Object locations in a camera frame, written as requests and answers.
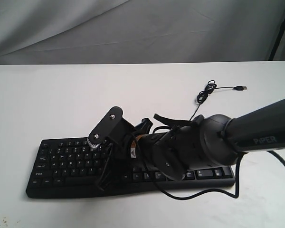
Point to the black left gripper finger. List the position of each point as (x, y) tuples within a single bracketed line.
[(113, 167)]

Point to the black acer keyboard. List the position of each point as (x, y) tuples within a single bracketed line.
[(67, 169)]

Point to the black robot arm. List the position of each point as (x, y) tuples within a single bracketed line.
[(225, 140)]

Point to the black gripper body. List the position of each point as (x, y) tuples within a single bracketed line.
[(173, 152)]

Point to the grey backdrop cloth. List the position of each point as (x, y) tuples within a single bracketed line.
[(137, 31)]

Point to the black tripod stand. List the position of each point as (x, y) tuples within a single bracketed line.
[(277, 41)]

